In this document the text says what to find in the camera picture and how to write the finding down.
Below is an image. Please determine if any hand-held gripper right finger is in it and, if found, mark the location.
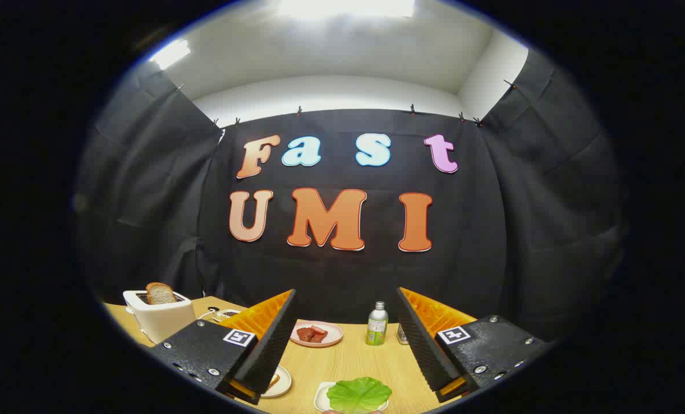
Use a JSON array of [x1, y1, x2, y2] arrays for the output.
[[396, 286, 553, 404]]

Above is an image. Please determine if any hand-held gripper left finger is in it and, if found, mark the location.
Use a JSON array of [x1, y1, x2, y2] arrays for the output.
[[149, 289, 298, 405]]

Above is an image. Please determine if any green lettuce leaf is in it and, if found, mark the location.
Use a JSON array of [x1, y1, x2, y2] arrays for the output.
[[326, 377, 393, 414]]

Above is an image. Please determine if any toasted bread slice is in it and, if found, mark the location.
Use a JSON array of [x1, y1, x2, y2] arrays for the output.
[[146, 282, 178, 305]]

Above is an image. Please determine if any round white plate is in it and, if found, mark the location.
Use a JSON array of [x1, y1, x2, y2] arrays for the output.
[[260, 365, 293, 398]]

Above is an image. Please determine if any green labelled metal bottle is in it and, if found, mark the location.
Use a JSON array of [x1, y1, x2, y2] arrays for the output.
[[366, 301, 389, 346]]

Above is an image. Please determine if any pink plate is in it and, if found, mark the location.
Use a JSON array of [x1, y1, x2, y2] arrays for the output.
[[290, 320, 344, 348]]

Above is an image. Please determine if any square white plate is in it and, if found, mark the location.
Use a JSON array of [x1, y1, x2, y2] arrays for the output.
[[314, 381, 389, 413]]

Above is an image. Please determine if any white toaster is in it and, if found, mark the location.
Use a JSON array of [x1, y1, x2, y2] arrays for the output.
[[123, 289, 197, 344]]

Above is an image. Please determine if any small ceiling light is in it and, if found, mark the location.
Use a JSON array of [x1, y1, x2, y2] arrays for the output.
[[149, 39, 191, 71]]

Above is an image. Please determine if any long ceiling light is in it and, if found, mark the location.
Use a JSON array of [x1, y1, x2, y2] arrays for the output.
[[274, 0, 417, 18]]

